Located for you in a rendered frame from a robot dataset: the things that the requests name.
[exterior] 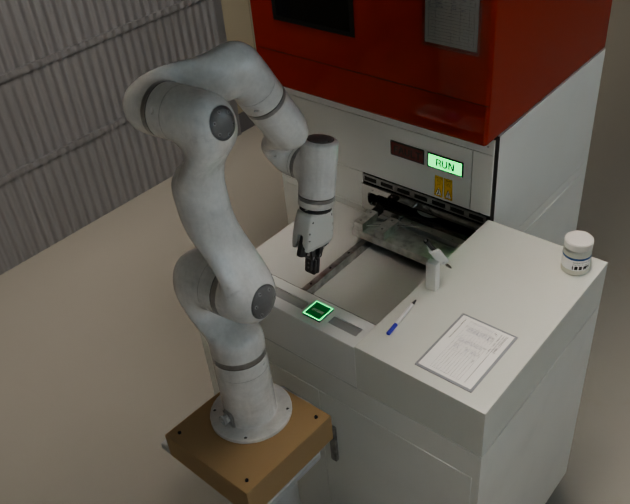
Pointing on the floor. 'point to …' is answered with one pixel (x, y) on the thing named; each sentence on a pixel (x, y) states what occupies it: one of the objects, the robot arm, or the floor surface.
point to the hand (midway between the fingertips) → (312, 264)
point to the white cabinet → (315, 385)
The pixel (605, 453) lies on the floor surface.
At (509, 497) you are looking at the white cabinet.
